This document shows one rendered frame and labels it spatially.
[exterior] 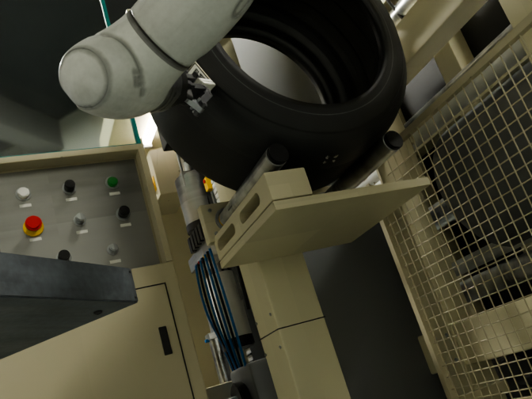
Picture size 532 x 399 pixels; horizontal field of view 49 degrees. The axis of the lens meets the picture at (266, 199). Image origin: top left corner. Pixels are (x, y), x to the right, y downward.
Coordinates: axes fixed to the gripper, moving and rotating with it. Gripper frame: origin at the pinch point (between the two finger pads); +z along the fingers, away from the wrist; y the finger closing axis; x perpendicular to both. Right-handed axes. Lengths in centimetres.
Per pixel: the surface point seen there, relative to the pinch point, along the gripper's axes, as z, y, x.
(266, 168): 6.1, 18.5, -3.6
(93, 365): 16, 21, -72
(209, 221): 25.9, 15.6, -27.6
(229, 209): 21.5, 17.4, -20.4
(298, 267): 35, 39, -23
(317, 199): 4.4, 29.8, -0.5
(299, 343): 24, 51, -32
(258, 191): 3.6, 20.8, -7.4
